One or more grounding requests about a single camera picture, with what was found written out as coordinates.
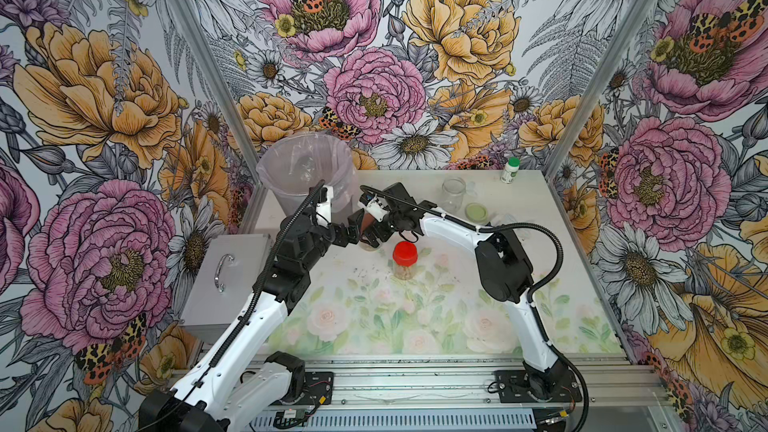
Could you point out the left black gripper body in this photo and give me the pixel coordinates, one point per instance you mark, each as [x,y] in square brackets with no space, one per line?
[323,238]

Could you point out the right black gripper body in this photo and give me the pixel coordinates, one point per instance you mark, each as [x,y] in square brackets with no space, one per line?
[393,219]

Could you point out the brown lid peanut jar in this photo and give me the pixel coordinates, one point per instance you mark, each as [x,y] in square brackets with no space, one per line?
[367,232]

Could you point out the green lid peanut jar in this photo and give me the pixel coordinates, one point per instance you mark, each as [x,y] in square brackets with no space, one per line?
[452,195]

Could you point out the mesh bin with pink bag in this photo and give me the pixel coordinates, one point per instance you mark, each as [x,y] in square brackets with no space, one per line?
[293,165]

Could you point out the light green jar lid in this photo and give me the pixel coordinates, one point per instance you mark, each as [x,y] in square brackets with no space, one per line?
[477,213]

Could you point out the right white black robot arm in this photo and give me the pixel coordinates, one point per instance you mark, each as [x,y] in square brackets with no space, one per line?
[504,268]

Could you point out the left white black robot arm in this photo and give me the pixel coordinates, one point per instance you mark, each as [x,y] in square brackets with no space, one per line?
[214,395]

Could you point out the red lid peanut jar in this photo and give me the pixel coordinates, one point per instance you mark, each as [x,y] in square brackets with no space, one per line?
[405,257]

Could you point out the silver aluminium case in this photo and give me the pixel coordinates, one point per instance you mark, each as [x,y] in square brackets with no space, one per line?
[224,282]

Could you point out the blue gauze bandage packet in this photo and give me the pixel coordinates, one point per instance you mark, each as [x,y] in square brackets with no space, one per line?
[505,219]

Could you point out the white bottle green cap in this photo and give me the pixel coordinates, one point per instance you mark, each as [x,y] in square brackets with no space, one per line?
[510,170]

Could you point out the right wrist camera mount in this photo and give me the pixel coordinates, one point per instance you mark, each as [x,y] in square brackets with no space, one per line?
[377,208]

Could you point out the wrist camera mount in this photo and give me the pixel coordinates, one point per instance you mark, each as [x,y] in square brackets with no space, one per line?
[323,206]
[377,208]

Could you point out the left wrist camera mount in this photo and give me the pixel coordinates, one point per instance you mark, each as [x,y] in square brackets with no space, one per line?
[323,206]

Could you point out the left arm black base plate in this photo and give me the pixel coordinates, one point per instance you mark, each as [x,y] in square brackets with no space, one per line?
[317,390]

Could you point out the left aluminium corner post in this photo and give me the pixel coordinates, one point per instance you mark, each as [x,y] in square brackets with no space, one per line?
[186,14]

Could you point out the aluminium corner post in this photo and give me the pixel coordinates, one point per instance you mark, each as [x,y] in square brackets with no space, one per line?
[608,63]
[186,14]

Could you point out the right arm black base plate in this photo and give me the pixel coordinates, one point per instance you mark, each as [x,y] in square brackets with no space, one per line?
[521,386]

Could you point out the aluminium rail frame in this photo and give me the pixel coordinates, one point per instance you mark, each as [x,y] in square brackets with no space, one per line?
[458,394]

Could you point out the right aluminium corner post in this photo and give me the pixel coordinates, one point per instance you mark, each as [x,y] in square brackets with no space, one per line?
[608,63]

